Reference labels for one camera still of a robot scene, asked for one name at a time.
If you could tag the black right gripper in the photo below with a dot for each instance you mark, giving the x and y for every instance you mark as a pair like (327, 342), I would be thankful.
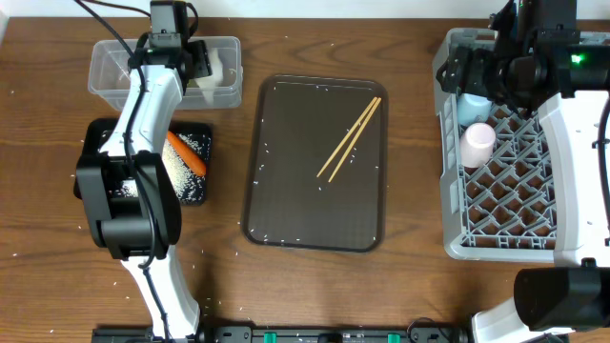
(478, 61)

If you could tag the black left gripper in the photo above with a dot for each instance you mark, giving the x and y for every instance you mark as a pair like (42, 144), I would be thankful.
(199, 51)

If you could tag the white tissue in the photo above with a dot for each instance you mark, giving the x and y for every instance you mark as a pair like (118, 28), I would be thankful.
(212, 78)

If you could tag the light blue cup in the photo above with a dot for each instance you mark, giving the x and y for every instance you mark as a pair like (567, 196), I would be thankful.
(472, 109)

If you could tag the white paper cup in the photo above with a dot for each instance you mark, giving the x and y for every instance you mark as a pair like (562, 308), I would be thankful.
(477, 145)

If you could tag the wooden chopstick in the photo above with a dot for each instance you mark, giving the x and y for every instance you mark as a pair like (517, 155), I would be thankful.
(354, 132)
(326, 164)

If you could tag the orange carrot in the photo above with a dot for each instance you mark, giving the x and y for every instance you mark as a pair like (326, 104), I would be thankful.
(189, 157)

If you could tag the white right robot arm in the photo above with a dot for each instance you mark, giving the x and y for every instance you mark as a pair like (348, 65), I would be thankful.
(550, 299)

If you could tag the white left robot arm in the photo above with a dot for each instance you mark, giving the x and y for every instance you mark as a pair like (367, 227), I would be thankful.
(143, 234)

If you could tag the black waste tray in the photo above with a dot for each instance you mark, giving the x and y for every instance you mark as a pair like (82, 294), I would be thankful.
(122, 188)

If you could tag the grey dishwasher rack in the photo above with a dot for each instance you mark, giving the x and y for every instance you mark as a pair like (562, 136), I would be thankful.
(538, 198)

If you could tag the clear plastic container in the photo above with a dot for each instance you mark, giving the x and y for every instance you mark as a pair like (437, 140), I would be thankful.
(109, 75)

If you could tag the brown serving tray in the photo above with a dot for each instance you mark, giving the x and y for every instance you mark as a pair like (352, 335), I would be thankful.
(298, 123)

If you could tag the pile of white rice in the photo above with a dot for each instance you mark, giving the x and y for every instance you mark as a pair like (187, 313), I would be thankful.
(189, 188)

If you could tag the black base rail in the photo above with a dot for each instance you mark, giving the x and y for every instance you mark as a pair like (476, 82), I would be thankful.
(244, 334)

